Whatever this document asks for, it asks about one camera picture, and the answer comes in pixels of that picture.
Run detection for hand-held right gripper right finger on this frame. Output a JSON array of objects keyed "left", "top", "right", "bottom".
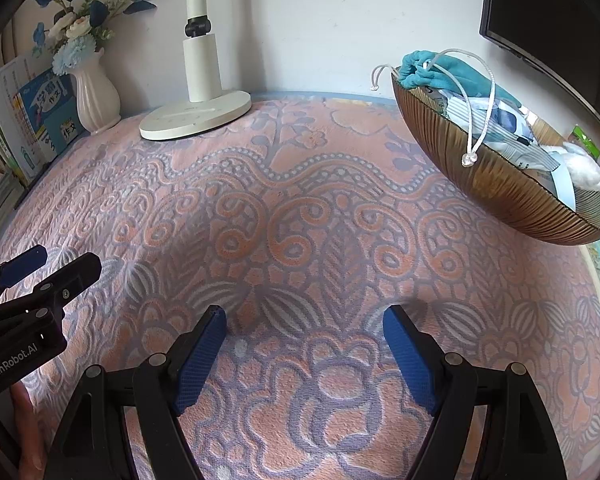
[{"left": 382, "top": 304, "right": 568, "bottom": 480}]

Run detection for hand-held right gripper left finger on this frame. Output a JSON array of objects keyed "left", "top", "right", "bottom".
[{"left": 42, "top": 304, "right": 228, "bottom": 480}]

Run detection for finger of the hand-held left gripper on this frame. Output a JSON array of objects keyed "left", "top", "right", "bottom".
[
  {"left": 0, "top": 252, "right": 102, "bottom": 328},
  {"left": 0, "top": 244, "right": 49, "bottom": 306}
]

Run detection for amber ribbed glass bowl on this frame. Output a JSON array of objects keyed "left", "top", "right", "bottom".
[{"left": 391, "top": 67, "right": 600, "bottom": 247}]

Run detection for blue face mask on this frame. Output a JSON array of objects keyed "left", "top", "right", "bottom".
[{"left": 555, "top": 160, "right": 578, "bottom": 211}]

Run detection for white and blue plush toy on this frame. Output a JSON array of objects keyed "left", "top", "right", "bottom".
[{"left": 550, "top": 141, "right": 600, "bottom": 192}]

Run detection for teal drawstring pouch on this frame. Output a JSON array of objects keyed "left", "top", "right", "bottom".
[{"left": 370, "top": 49, "right": 523, "bottom": 168}]

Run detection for person's left hand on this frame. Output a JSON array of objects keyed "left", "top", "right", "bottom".
[{"left": 7, "top": 382, "right": 46, "bottom": 480}]

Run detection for row of books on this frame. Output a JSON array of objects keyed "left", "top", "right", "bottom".
[{"left": 0, "top": 55, "right": 88, "bottom": 211}]

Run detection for pink patterned blanket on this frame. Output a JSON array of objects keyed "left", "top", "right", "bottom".
[{"left": 0, "top": 91, "right": 600, "bottom": 480}]

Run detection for white ribbed vase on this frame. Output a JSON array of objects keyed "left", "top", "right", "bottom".
[{"left": 69, "top": 49, "right": 122, "bottom": 135}]

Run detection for blue and white artificial flowers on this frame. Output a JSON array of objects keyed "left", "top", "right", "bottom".
[{"left": 30, "top": 0, "right": 158, "bottom": 77}]

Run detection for white desk lamp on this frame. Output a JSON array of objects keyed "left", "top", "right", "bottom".
[{"left": 139, "top": 0, "right": 253, "bottom": 142}]

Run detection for jar with green lid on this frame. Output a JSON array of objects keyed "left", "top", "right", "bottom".
[{"left": 567, "top": 124, "right": 600, "bottom": 161}]

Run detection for light blue tablecloth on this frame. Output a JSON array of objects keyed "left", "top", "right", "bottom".
[{"left": 247, "top": 90, "right": 398, "bottom": 106}]

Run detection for black monitor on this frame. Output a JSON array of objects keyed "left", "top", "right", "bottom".
[{"left": 479, "top": 0, "right": 600, "bottom": 141}]

